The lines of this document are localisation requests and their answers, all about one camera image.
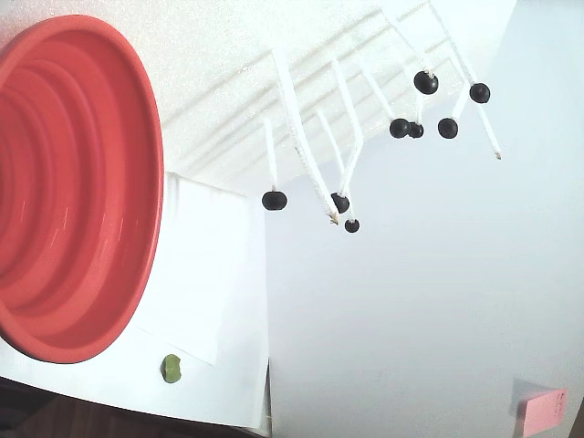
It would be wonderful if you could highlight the red collapsible silicone cup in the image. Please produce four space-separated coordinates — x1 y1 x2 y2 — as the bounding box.
0 15 164 365

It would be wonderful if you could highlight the thick white pipe cleaner stem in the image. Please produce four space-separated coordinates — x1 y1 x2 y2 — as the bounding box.
271 47 340 226

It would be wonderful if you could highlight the white paper sheet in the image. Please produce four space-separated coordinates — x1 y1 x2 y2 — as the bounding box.
134 172 256 367

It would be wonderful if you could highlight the bent white pipe cleaner stem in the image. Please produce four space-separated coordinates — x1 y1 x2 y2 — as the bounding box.
331 57 365 197

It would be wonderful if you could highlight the white foam board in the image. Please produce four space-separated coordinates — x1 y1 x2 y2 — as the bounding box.
0 0 519 198

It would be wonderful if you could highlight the green leaf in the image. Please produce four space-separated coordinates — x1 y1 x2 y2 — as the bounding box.
161 353 183 385

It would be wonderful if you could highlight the pink sticky note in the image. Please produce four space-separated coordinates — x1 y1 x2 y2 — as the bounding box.
521 387 570 438

